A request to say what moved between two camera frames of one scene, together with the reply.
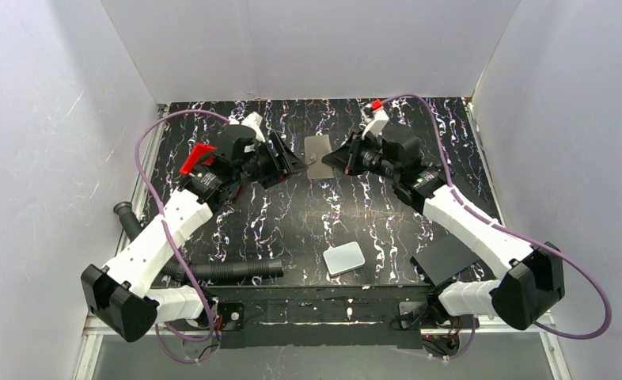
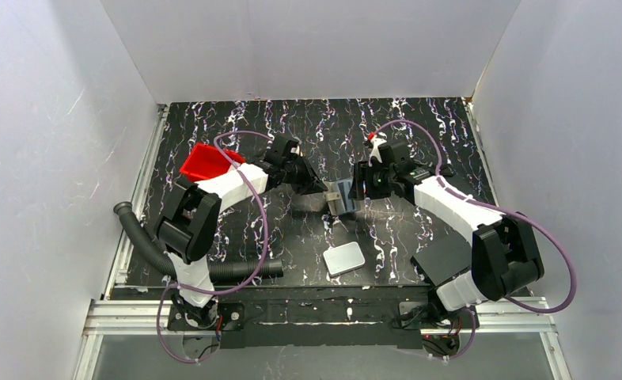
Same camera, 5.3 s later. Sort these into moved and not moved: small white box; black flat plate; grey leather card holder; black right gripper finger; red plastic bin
Moved: grey leather card holder; black right gripper finger
Not moved: red plastic bin; small white box; black flat plate
